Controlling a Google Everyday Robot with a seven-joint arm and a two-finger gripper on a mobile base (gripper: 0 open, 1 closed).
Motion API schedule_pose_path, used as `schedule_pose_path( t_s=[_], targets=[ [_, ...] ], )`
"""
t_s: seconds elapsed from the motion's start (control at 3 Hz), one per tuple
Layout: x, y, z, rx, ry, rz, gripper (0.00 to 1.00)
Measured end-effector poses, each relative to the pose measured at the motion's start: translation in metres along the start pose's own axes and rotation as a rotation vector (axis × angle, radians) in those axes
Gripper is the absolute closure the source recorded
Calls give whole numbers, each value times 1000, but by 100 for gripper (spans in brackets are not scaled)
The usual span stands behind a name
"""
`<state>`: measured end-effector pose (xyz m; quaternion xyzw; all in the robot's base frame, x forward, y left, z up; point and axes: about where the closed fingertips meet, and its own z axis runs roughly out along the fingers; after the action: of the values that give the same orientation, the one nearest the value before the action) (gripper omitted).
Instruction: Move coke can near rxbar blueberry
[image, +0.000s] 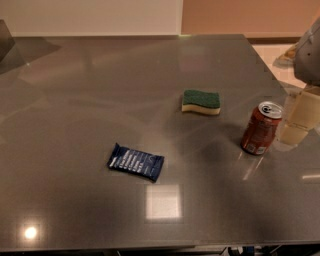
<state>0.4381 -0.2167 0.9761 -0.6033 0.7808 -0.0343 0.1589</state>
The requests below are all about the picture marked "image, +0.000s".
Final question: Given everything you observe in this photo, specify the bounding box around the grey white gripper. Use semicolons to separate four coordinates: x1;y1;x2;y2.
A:
279;18;320;145

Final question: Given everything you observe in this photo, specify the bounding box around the red coke can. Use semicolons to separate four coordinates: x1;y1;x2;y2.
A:
241;101;283;155

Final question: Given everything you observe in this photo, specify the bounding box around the blue rxbar blueberry wrapper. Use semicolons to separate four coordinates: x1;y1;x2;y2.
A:
107;143;164;182

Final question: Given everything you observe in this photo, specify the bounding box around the green and yellow sponge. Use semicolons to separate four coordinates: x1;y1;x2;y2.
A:
182;89;221;115

